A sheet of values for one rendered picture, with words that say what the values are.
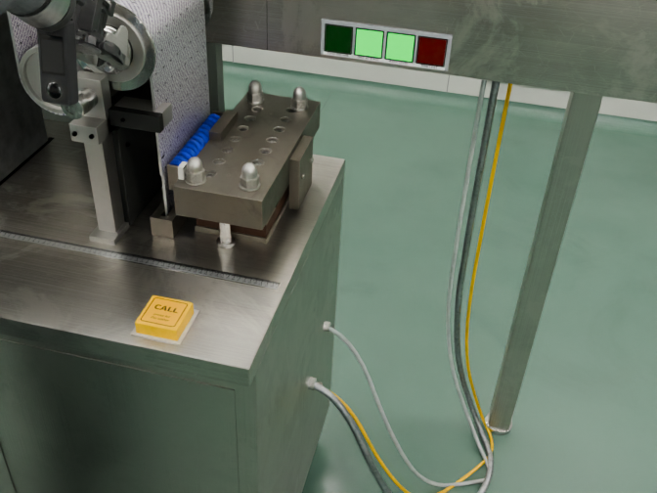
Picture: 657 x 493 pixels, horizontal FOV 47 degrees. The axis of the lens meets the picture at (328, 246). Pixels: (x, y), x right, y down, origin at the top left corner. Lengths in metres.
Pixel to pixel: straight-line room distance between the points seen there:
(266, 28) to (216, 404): 0.73
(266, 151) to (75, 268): 0.40
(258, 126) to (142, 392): 0.55
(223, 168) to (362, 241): 1.63
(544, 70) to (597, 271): 1.63
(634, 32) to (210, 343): 0.90
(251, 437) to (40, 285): 0.44
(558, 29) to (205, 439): 0.95
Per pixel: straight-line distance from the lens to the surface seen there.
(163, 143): 1.35
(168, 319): 1.20
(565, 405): 2.45
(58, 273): 1.37
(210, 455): 1.38
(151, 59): 1.26
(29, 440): 1.58
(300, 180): 1.43
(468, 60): 1.47
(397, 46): 1.47
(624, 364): 2.65
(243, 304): 1.25
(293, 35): 1.52
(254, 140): 1.44
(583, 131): 1.71
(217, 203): 1.30
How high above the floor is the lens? 1.72
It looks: 37 degrees down
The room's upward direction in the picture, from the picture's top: 3 degrees clockwise
